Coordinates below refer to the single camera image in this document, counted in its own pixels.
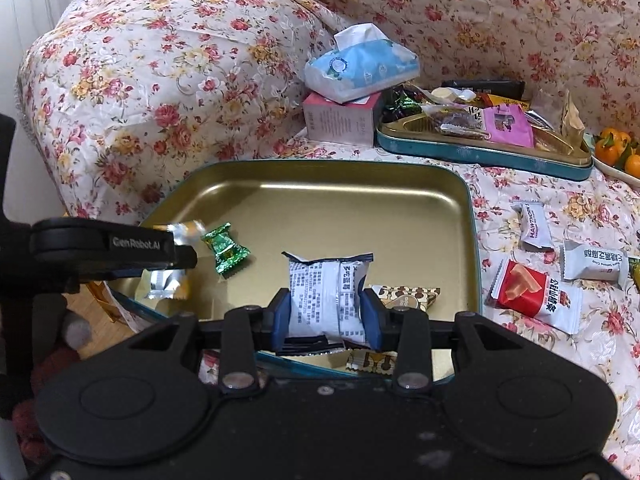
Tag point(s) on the deep blue tin tray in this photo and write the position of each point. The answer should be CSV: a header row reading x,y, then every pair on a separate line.
x,y
350,220

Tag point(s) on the shallow blue tin tray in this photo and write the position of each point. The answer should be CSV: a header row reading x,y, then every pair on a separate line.
x,y
475,156

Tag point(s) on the clear brown snack packet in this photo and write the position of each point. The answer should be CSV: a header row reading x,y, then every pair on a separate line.
x,y
455,121

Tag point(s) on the brown heart patterned snack packet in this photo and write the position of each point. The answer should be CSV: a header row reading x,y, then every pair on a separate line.
x,y
415,297

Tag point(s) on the dark green wrapped candy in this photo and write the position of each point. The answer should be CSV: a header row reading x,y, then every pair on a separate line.
x,y
400,105

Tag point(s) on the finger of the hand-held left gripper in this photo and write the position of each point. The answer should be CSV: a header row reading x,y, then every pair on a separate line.
x,y
100,247

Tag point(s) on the small white snack packet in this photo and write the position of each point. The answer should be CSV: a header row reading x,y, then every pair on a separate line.
x,y
534,225

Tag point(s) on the beige paper snack bag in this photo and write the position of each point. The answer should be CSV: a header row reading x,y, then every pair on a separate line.
x,y
572,125

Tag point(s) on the white black snack packet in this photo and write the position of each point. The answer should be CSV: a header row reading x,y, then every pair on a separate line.
x,y
325,295

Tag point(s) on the green yellow label snack packet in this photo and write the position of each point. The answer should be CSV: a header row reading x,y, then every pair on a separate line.
x,y
635,271

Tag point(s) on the red white snack packet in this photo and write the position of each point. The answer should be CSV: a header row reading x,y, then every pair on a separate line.
x,y
530,295

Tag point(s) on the pink cardboard box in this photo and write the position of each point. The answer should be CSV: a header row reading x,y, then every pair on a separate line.
x,y
340,120

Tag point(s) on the floral quilted blanket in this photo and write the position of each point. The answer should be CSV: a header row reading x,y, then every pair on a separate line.
x,y
175,85

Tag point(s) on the black long box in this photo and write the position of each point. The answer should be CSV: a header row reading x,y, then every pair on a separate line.
x,y
480,87

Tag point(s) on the white fruit plate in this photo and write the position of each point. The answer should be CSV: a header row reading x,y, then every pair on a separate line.
x,y
615,172

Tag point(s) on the blue tissue pack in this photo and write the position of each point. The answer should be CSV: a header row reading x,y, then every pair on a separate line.
x,y
360,67

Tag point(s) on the pink snack packet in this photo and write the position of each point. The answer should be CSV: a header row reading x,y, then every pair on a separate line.
x,y
507,125

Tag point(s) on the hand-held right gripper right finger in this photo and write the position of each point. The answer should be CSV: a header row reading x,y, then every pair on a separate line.
x,y
372,320

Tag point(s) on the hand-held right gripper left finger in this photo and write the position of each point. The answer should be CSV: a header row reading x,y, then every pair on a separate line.
x,y
281,320

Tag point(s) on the grey sesame crisp packet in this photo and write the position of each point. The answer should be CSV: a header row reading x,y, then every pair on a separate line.
x,y
592,262

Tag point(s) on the silver yellow snack packet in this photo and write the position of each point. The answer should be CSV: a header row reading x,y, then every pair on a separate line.
x,y
165,285

